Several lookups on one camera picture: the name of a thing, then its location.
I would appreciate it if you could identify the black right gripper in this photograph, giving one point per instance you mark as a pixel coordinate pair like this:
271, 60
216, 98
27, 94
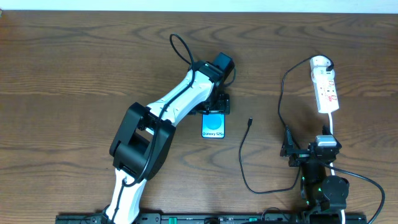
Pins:
301, 154

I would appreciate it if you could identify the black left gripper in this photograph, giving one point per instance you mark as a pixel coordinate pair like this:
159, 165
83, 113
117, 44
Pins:
217, 106

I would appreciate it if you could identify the blue Galaxy smartphone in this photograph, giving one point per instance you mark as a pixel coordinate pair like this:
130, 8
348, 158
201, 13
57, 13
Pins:
213, 126

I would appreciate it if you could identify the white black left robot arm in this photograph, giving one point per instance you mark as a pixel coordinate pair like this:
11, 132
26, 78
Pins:
145, 135

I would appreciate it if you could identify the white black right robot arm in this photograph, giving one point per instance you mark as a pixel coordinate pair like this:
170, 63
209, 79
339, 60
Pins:
325, 194

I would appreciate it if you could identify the white power strip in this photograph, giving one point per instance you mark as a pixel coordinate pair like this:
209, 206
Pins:
323, 78

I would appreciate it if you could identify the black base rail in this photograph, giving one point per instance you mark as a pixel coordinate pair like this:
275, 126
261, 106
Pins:
156, 218

